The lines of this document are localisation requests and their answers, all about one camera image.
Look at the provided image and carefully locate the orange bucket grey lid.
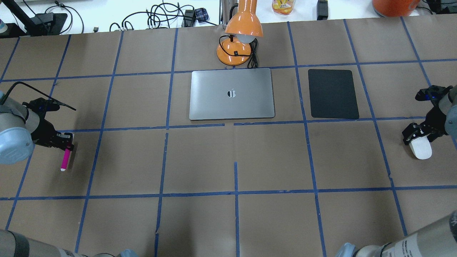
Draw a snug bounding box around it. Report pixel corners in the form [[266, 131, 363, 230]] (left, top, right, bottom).
[[372, 0, 420, 17]]

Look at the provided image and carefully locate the plaid cloth pouch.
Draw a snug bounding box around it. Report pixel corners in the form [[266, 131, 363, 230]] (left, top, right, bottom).
[[194, 7, 209, 23]]

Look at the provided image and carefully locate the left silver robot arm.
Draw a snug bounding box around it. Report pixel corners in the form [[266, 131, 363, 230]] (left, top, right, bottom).
[[0, 100, 82, 257]]

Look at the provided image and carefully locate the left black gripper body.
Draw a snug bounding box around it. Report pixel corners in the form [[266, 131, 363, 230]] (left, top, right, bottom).
[[22, 98, 75, 150]]

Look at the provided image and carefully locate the black lamp power cable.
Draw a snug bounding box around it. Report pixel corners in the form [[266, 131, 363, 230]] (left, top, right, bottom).
[[228, 34, 259, 69]]

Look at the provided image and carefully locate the silver laptop notebook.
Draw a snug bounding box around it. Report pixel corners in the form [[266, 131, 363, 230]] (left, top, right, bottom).
[[188, 68, 275, 121]]

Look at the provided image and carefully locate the black power adapter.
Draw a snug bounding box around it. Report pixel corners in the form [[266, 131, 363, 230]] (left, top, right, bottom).
[[316, 0, 329, 21]]

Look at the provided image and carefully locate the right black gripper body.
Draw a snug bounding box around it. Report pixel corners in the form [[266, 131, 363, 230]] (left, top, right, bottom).
[[402, 86, 451, 145]]

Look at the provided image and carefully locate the black cable bundle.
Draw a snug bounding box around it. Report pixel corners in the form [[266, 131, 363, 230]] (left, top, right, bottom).
[[109, 3, 196, 32]]

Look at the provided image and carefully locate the black camera stand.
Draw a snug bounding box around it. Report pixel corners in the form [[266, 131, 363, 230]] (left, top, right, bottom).
[[1, 0, 69, 36]]

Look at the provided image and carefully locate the orange desk lamp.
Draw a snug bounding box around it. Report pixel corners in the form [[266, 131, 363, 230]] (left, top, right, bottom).
[[216, 0, 264, 69]]

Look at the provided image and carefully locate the black mousepad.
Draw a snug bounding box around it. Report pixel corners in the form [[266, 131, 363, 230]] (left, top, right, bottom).
[[307, 69, 360, 119]]

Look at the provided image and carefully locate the white computer mouse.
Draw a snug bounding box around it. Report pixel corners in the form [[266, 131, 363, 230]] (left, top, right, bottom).
[[409, 136, 433, 160]]

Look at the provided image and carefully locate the pink marker pen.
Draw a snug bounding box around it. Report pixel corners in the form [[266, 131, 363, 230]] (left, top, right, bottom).
[[60, 148, 71, 171]]

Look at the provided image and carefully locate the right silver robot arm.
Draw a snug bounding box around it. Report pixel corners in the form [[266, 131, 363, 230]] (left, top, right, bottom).
[[336, 86, 457, 257]]

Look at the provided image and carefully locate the aluminium frame post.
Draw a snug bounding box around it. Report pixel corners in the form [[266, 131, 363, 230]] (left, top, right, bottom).
[[219, 0, 237, 25]]

